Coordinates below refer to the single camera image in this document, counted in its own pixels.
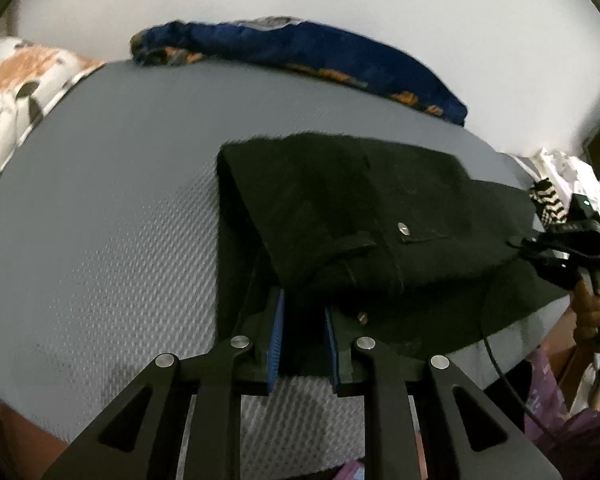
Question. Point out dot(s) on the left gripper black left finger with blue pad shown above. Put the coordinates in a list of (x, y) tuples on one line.
[(181, 418)]

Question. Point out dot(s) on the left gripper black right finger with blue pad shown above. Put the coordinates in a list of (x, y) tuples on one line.
[(426, 419)]

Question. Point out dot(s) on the black denim pants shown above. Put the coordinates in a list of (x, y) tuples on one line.
[(396, 238)]

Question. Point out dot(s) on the person's right hand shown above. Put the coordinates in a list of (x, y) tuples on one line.
[(586, 306)]

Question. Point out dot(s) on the black white zigzag cloth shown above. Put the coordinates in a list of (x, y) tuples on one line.
[(548, 206)]

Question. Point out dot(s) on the white crumpled cloth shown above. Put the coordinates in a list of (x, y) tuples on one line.
[(569, 174)]

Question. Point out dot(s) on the purple floral cloth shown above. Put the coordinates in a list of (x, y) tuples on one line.
[(570, 441)]

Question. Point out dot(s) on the blue orange patterned blanket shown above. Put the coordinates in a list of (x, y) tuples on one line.
[(306, 47)]

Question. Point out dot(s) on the white floral pillow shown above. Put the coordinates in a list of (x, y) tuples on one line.
[(33, 80)]

